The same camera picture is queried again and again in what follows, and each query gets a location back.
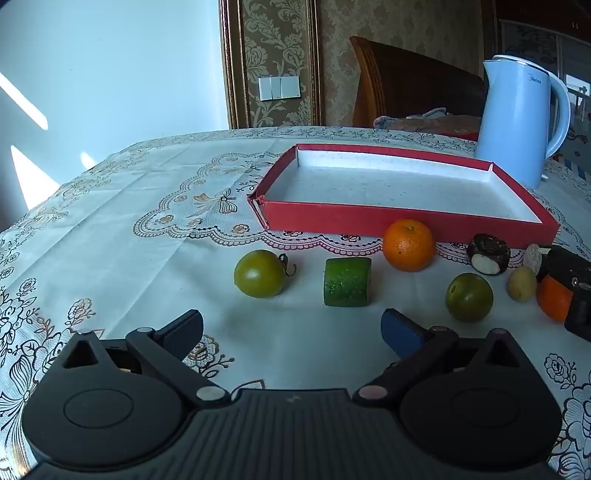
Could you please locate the embroidered cream tablecloth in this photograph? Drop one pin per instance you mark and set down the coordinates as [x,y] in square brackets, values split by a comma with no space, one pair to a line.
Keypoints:
[138,258]

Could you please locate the gilded wall frame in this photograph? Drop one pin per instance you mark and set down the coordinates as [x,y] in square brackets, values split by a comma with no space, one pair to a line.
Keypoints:
[228,69]

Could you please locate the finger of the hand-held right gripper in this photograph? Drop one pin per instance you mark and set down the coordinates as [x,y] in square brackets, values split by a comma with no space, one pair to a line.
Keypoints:
[568,263]
[581,314]

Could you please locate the light blue electric kettle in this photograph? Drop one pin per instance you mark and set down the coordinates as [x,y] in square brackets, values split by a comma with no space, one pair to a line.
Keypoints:
[512,120]

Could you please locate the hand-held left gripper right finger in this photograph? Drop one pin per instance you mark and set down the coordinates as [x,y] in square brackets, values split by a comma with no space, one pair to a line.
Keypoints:
[399,332]

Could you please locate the white wall switch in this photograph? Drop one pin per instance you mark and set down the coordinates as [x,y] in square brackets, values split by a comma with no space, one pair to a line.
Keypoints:
[279,87]

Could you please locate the orange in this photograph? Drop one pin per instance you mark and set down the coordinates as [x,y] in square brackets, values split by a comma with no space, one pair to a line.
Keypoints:
[408,244]
[551,300]

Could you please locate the patterned cushion on chair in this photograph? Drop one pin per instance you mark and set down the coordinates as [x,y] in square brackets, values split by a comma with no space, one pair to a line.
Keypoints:
[415,123]

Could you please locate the brown wooden headboard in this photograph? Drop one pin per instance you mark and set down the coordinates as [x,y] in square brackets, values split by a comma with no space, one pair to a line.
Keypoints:
[406,83]

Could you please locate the striped cloth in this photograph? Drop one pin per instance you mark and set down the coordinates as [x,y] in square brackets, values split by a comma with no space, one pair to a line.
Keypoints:
[575,154]

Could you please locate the green tomato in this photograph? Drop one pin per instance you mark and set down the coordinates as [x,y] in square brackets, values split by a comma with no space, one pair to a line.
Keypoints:
[468,297]
[258,274]

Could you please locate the small yellow-brown round fruit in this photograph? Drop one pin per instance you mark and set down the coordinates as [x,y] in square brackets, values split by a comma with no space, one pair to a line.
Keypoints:
[521,284]

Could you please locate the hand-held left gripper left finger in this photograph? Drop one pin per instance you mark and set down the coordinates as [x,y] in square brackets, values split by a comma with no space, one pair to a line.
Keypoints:
[182,334]

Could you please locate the red cloth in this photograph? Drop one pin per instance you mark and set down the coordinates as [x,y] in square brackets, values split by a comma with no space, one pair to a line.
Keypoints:
[461,134]

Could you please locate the green cucumber piece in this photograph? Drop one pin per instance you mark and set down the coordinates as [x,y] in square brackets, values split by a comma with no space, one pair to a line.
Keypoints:
[346,281]

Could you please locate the shallow red cardboard box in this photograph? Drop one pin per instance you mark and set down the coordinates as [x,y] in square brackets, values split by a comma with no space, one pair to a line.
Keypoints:
[323,226]

